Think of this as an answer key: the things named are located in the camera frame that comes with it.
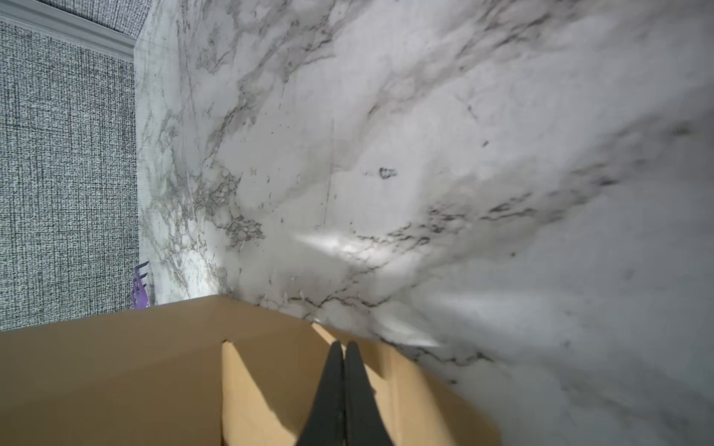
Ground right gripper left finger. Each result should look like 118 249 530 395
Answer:
296 341 345 446

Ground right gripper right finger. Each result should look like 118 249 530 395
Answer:
344 341 393 446

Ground brown cardboard box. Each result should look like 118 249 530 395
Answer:
1 297 501 445

